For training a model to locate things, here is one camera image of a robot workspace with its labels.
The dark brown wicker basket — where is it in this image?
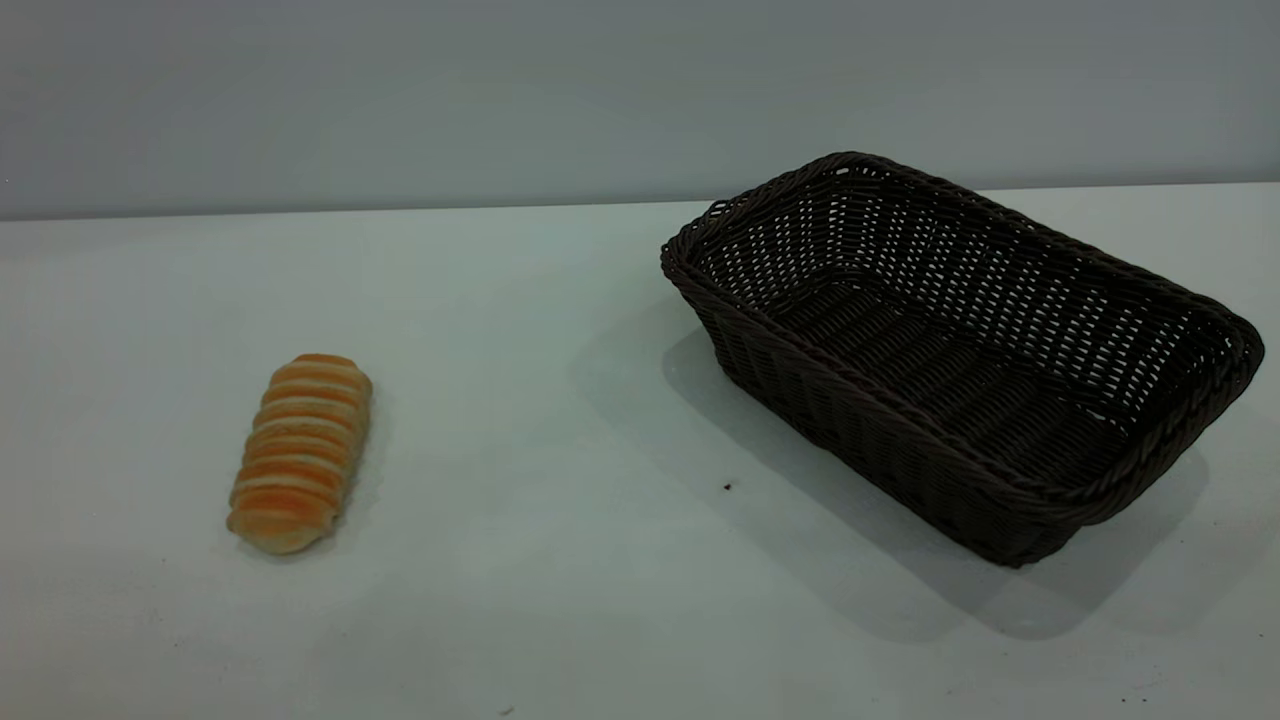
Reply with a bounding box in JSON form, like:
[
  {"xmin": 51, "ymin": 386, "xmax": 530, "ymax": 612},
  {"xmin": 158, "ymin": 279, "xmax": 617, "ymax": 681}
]
[{"xmin": 660, "ymin": 151, "xmax": 1266, "ymax": 569}]

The striped orange bread roll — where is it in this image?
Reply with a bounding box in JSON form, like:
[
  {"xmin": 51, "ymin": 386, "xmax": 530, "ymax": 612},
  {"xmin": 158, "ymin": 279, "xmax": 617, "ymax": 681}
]
[{"xmin": 226, "ymin": 353, "xmax": 374, "ymax": 556}]

